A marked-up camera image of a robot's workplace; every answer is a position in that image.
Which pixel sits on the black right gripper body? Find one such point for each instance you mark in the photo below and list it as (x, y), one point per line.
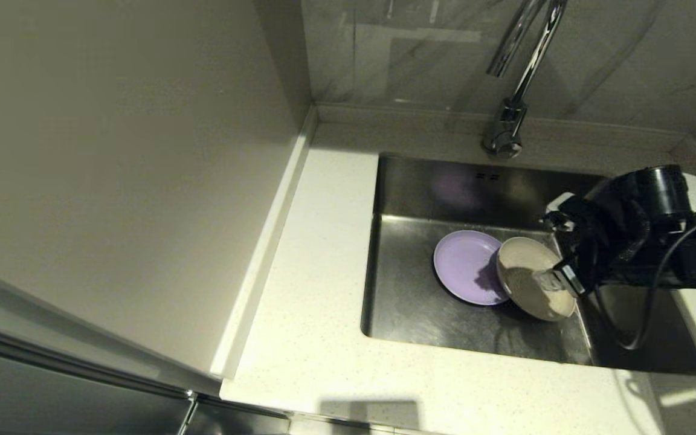
(589, 241)

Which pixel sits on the tall grey cabinet panel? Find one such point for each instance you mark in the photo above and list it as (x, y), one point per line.
(112, 151)

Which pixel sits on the chrome gooseneck faucet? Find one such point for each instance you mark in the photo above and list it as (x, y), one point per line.
(508, 130)

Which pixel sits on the cream round plate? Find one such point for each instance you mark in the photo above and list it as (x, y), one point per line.
(523, 272)

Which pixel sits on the stainless steel sink basin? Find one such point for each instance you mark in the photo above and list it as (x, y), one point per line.
(414, 302)

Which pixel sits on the glossy dark cabinet panel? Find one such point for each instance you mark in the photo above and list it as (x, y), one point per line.
(52, 399)

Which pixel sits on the purple round plate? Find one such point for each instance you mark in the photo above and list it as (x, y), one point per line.
(463, 266)

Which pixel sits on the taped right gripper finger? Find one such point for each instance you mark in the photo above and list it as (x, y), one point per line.
(553, 281)
(557, 222)

